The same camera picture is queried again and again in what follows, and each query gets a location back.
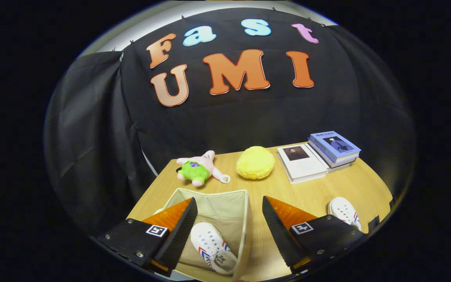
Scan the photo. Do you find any yellow round plush toy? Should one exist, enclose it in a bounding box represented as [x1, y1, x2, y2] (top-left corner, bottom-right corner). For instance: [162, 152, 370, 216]
[236, 146, 276, 180]

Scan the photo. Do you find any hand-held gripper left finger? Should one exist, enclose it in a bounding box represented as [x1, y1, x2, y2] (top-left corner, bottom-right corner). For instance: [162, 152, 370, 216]
[96, 197, 198, 277]

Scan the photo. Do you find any beige fabric storage box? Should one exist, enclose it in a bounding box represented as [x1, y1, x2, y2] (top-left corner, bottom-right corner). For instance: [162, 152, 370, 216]
[153, 188, 252, 281]

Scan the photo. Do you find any black backdrop cloth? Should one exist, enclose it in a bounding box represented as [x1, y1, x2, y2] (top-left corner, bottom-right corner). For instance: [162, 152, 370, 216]
[44, 7, 417, 236]

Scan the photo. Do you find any white striped canvas shoe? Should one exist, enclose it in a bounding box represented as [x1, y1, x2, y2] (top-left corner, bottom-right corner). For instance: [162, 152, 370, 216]
[190, 222, 238, 276]
[327, 197, 362, 232]

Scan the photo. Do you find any blue cover book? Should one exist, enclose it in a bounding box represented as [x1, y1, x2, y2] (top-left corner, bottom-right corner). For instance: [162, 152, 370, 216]
[308, 130, 362, 165]

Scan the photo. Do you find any white portrait cover book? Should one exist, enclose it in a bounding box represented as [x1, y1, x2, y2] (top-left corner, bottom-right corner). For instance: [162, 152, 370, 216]
[276, 143, 329, 184]

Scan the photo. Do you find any pink star plush toy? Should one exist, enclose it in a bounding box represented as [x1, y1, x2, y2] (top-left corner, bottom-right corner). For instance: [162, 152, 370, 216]
[176, 150, 231, 187]

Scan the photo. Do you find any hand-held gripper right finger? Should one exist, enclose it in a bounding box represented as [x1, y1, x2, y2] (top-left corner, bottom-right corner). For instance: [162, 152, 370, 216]
[262, 196, 367, 275]

